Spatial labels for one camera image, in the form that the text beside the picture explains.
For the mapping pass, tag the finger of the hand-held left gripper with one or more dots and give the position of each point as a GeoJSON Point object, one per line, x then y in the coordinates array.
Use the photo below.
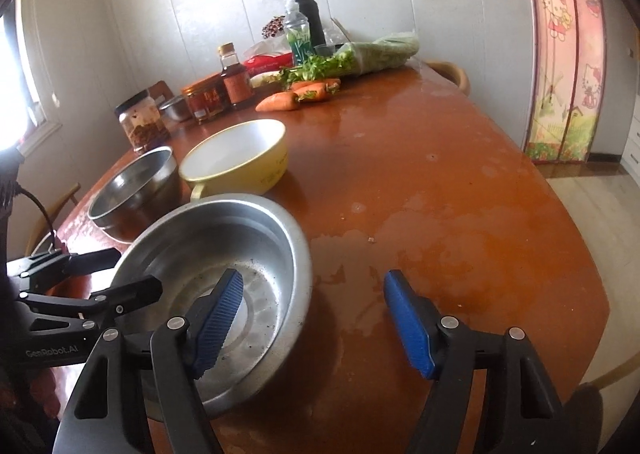
{"type": "Point", "coordinates": [135, 291]}
{"type": "Point", "coordinates": [85, 260]}

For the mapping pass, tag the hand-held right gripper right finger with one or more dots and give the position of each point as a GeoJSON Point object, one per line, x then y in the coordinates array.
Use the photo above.
{"type": "Point", "coordinates": [407, 319]}

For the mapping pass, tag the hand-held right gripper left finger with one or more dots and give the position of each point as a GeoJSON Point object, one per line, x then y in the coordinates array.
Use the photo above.
{"type": "Point", "coordinates": [217, 319]}

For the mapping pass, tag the deep steel bowl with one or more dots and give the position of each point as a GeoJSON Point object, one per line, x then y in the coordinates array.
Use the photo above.
{"type": "Point", "coordinates": [135, 184]}
{"type": "Point", "coordinates": [115, 233]}

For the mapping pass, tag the shallow steel bowl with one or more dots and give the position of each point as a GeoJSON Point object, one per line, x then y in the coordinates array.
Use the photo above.
{"type": "Point", "coordinates": [235, 254]}

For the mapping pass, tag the black-lidded pickle jar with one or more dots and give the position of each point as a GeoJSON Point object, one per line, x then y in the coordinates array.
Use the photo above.
{"type": "Point", "coordinates": [142, 126]}

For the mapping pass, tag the small steel bowl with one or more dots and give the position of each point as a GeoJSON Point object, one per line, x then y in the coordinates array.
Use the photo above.
{"type": "Point", "coordinates": [175, 109]}

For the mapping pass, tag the brown wooden chair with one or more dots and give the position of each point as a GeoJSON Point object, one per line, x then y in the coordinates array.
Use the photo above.
{"type": "Point", "coordinates": [160, 89]}

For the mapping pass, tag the window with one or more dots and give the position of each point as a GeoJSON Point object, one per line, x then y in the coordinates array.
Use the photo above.
{"type": "Point", "coordinates": [20, 84]}

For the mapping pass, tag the orange-lidded jar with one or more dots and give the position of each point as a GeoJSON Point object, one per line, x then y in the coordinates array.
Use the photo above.
{"type": "Point", "coordinates": [205, 101]}

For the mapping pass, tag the carrot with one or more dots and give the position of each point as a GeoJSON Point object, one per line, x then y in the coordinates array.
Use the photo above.
{"type": "Point", "coordinates": [332, 85]}
{"type": "Point", "coordinates": [277, 102]}
{"type": "Point", "coordinates": [310, 91]}

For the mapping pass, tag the dark sauce bottle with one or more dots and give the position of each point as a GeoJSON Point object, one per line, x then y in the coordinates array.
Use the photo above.
{"type": "Point", "coordinates": [236, 84]}

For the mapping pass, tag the gold foil packet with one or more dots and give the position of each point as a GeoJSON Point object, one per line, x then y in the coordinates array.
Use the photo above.
{"type": "Point", "coordinates": [262, 79]}

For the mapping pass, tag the red and white packet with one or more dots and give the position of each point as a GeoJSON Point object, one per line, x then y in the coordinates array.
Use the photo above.
{"type": "Point", "coordinates": [265, 63]}

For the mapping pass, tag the bagged leafy greens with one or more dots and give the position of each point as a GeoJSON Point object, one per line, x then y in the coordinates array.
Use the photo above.
{"type": "Point", "coordinates": [370, 54]}

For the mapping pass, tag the white drawer cabinet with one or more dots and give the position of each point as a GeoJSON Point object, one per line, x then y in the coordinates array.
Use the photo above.
{"type": "Point", "coordinates": [632, 139]}

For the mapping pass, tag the clear green dish soap bottle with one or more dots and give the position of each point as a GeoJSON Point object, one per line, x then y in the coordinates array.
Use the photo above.
{"type": "Point", "coordinates": [299, 41]}

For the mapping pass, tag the dried flower bouquet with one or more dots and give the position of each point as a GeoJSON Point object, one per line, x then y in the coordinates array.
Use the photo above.
{"type": "Point", "coordinates": [272, 28]}

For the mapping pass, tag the pink cartoon cat curtain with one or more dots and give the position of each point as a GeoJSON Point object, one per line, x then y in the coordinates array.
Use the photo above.
{"type": "Point", "coordinates": [565, 59]}

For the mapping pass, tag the black thermos bottle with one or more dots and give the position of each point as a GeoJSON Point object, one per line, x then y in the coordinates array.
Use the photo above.
{"type": "Point", "coordinates": [315, 19]}

